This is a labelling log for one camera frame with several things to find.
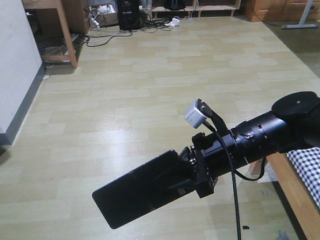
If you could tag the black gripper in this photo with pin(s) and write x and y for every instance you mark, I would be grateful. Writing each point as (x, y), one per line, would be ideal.
(198, 166)

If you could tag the black smartphone pink edge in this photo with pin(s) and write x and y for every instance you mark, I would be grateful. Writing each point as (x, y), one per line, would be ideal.
(135, 194)

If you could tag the black white checkered bedsheet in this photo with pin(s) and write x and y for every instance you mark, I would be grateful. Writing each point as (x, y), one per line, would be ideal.
(307, 165)

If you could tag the white power strip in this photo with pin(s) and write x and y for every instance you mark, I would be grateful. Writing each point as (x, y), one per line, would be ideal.
(175, 22)

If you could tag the low wooden shelf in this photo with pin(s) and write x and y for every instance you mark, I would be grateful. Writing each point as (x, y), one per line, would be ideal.
(199, 8)

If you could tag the black computer tower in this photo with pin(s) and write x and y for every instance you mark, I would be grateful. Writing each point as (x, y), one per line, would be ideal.
(128, 14)

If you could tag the wooden cabinet with drawers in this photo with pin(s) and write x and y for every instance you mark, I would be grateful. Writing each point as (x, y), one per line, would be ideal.
(274, 10)

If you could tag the white table leg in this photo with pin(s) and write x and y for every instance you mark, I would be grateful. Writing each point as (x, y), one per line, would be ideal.
(302, 22)

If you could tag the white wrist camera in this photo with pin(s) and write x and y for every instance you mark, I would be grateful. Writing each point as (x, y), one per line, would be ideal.
(193, 115)

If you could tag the wooden bed frame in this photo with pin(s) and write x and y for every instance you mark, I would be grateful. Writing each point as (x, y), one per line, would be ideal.
(303, 212)

